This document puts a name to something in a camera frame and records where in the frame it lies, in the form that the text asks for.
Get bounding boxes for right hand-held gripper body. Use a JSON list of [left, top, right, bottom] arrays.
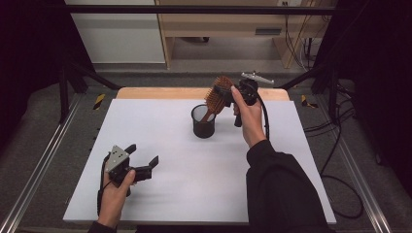
[[231, 71, 275, 128]]

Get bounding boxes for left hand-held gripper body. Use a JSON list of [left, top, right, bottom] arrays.
[[103, 145, 154, 197]]

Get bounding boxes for brown wooden hairbrush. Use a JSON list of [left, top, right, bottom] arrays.
[[199, 75, 235, 123]]

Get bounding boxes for black mesh pen cup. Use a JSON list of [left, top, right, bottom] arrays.
[[190, 103, 218, 140]]

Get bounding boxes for person's right hand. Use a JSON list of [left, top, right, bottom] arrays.
[[229, 85, 268, 150]]

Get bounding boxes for person's left hand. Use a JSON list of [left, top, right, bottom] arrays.
[[97, 169, 137, 229]]

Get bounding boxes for white table board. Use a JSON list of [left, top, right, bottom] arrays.
[[62, 98, 337, 225]]

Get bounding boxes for light wooden table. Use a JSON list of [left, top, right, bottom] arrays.
[[115, 86, 291, 102]]

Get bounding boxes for light wooden desk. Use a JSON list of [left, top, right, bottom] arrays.
[[154, 0, 338, 70]]

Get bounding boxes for white cabinet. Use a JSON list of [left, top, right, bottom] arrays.
[[64, 0, 166, 64]]

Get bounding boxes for black curtain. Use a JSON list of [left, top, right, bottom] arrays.
[[0, 0, 95, 150], [312, 0, 412, 196]]

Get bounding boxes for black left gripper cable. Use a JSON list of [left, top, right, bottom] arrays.
[[96, 154, 113, 217]]

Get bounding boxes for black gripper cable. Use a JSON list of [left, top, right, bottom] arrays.
[[256, 90, 364, 220], [96, 154, 113, 217]]

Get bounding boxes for hanging desk cables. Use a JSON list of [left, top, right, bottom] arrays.
[[283, 0, 326, 71]]

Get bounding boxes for aluminium floor rail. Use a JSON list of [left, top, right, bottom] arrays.
[[315, 94, 394, 233], [0, 93, 83, 233]]

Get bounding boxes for black metal frame stand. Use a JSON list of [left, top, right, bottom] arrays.
[[274, 61, 340, 124], [57, 60, 122, 124]]

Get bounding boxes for black horizontal frame bar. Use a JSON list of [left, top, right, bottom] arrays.
[[63, 4, 338, 16]]

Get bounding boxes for black floor cables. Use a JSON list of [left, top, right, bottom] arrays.
[[303, 83, 358, 178]]

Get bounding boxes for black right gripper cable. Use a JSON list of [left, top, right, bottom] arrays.
[[256, 90, 364, 220]]

